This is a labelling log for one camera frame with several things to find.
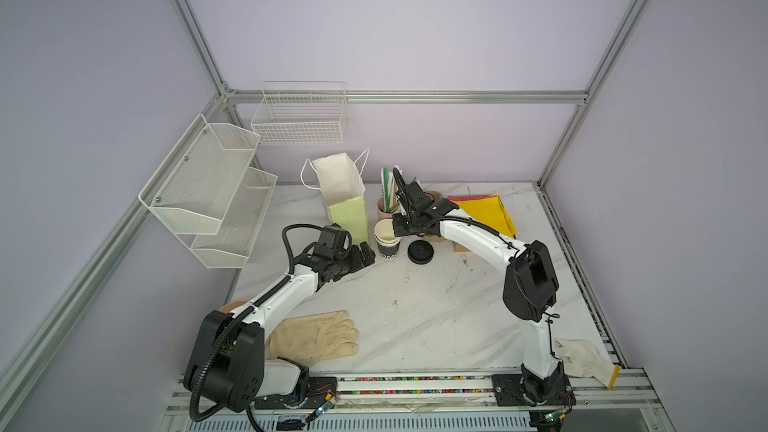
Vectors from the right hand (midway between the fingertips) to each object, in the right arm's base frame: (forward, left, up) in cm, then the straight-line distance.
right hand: (395, 224), depth 91 cm
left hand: (-11, +10, -3) cm, 15 cm away
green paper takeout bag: (+16, +19, -2) cm, 25 cm away
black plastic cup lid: (-2, -8, -12) cm, 15 cm away
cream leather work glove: (-30, +24, -13) cm, 41 cm away
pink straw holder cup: (+8, +5, -5) cm, 11 cm away
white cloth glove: (-34, -50, -14) cm, 63 cm away
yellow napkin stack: (+16, -34, -12) cm, 39 cm away
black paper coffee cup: (-5, +3, -1) cm, 6 cm away
